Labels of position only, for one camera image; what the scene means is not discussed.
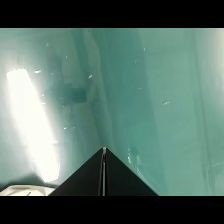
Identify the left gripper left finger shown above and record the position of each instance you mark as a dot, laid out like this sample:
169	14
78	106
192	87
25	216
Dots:
85	180

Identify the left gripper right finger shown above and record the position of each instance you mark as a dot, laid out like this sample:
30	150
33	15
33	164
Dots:
125	180

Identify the beige shirt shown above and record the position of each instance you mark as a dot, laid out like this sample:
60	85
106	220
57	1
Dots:
23	190

